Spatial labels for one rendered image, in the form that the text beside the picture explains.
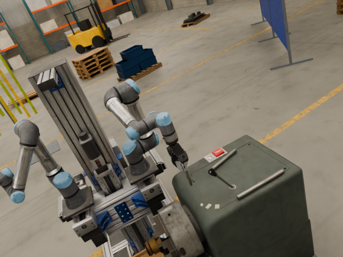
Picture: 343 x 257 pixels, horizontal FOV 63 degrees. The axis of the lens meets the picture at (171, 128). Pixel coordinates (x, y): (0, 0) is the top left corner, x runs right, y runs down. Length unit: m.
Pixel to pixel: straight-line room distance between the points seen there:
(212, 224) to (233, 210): 0.12
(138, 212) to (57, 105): 0.97
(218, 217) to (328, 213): 1.77
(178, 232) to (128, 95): 0.87
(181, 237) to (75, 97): 1.11
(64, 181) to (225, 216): 1.08
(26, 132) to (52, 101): 0.26
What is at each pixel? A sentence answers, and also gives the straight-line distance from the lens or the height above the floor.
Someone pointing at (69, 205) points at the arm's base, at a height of 1.19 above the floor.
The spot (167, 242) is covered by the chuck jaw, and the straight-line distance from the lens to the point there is 1.60.
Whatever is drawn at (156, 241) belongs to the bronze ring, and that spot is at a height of 1.11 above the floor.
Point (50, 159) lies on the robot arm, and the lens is 2.08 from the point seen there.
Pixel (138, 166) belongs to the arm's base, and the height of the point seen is 1.22.
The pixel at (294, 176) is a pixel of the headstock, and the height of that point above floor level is 1.24.
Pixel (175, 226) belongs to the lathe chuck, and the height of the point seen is 1.21.
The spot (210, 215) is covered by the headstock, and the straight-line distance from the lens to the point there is 1.43.
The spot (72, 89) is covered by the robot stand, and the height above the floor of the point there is 1.86.
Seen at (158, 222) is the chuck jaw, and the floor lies 1.17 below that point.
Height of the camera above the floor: 2.30
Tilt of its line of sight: 28 degrees down
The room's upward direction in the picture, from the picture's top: 21 degrees counter-clockwise
